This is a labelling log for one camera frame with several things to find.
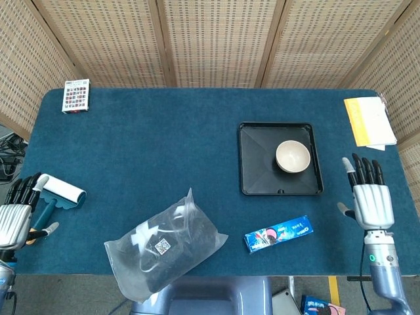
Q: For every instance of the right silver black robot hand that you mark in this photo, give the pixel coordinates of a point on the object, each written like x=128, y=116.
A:
x=374, y=206

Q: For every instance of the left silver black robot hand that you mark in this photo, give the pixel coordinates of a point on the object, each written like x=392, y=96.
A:
x=13, y=223

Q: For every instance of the white bowl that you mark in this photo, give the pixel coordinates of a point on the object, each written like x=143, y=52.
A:
x=293, y=157

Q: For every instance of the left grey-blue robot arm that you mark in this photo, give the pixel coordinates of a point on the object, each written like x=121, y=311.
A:
x=6, y=272

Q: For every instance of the black square plastic tray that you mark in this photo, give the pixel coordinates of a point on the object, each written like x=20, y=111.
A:
x=259, y=164

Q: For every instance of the teal lint roller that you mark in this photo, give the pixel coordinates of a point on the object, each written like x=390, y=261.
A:
x=64, y=192

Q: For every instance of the white paper sheet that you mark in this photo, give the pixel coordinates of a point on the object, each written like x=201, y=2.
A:
x=377, y=147

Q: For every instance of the yellow and white booklet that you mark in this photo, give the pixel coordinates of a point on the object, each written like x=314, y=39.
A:
x=370, y=119

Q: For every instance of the blue Oreo cookie box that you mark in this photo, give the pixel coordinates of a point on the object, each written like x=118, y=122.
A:
x=279, y=233

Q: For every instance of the blue pink Oreo box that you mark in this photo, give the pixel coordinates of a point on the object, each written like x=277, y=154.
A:
x=321, y=306

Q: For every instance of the white grey flat board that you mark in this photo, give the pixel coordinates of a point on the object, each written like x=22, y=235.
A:
x=283, y=302

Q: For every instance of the white box with colourful grid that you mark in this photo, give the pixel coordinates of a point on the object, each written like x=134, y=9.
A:
x=75, y=96

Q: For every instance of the clear plastic bag black contents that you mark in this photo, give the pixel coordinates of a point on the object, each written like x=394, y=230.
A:
x=170, y=243

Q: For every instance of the blue felt table cover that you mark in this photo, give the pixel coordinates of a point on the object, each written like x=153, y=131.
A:
x=164, y=131

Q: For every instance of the grey-blue robot torso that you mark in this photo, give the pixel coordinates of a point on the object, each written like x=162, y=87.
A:
x=203, y=297

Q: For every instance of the woven bamboo folding screen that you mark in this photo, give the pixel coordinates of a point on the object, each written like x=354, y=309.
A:
x=213, y=39

